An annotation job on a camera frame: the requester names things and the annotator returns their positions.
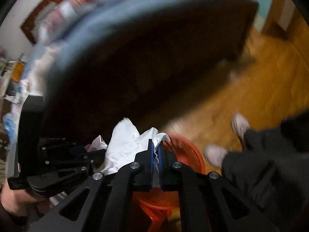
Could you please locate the white shoe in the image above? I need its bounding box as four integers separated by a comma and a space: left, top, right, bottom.
204, 145, 228, 168
231, 113, 250, 141

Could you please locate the white tissue paper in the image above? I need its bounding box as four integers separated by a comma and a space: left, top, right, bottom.
85, 118, 170, 175

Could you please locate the blue bed sheet mattress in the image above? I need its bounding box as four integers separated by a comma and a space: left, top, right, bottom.
24, 0, 259, 122

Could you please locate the right white shoe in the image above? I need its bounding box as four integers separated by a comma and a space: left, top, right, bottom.
231, 113, 250, 141

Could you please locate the person's left hand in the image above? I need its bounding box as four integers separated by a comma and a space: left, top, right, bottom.
1, 181, 50, 217

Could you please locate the left white shoe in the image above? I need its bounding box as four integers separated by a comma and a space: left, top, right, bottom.
204, 145, 228, 168

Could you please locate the red plastic trash basket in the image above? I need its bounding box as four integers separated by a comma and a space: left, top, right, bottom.
133, 134, 206, 231

